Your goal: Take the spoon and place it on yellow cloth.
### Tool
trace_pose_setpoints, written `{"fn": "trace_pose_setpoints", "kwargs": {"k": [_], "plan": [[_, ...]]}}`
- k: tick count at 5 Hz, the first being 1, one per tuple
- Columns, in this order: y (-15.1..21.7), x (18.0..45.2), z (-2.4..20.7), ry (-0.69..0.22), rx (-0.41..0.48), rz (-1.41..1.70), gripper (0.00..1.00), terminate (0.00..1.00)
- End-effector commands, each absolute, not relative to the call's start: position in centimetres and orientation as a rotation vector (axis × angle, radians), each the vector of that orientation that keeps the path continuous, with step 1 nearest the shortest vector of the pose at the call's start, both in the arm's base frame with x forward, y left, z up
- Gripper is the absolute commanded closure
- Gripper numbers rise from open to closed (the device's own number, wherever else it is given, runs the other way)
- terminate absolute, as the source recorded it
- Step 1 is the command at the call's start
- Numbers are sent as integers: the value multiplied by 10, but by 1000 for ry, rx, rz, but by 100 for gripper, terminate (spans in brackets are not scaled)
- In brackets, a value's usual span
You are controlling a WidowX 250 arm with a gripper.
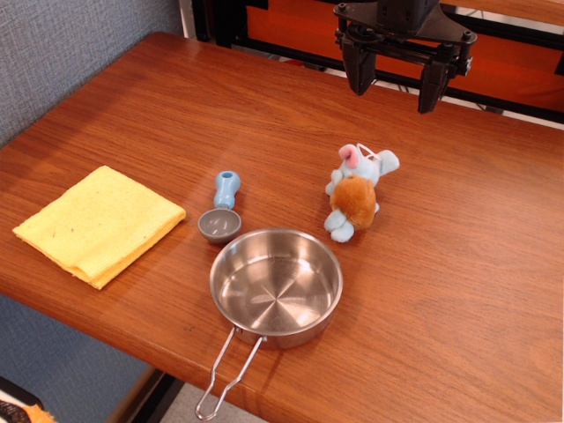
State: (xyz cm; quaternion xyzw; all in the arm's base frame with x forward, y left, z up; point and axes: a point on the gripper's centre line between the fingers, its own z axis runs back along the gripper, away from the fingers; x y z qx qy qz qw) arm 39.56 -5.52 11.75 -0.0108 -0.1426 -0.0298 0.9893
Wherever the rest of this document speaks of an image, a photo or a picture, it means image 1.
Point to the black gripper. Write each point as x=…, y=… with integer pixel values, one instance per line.
x=410, y=31

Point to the blue handled grey spoon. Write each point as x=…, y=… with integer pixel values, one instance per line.
x=222, y=224

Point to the yellow folded cloth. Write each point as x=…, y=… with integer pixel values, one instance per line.
x=100, y=226

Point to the blue and brown plush toy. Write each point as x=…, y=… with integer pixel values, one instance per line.
x=351, y=189

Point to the orange fuzzy object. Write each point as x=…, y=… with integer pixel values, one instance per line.
x=34, y=414

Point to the steel pan with wire handle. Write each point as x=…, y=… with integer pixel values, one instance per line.
x=278, y=288

